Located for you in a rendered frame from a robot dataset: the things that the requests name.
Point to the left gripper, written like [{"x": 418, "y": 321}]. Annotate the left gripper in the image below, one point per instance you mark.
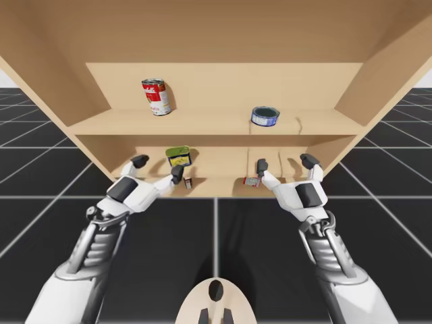
[{"x": 132, "y": 195}]

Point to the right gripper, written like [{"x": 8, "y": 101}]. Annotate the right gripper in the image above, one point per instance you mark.
[{"x": 302, "y": 197}]

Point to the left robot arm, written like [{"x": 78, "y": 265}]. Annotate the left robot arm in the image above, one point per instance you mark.
[{"x": 76, "y": 266}]

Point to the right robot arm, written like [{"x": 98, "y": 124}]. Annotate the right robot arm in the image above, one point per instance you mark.
[{"x": 341, "y": 266}]

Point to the green and blue rectangular can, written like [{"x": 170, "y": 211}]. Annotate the green and blue rectangular can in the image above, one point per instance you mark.
[{"x": 179, "y": 156}]

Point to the blue flat can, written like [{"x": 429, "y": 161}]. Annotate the blue flat can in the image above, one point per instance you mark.
[{"x": 265, "y": 116}]

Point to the red and white can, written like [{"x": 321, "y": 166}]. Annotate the red and white can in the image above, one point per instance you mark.
[{"x": 157, "y": 98}]

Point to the pale wooden shelf unit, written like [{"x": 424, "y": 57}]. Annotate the pale wooden shelf unit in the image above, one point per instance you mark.
[{"x": 219, "y": 87}]

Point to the tan robot part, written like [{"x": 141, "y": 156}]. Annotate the tan robot part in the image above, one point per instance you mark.
[{"x": 215, "y": 300}]

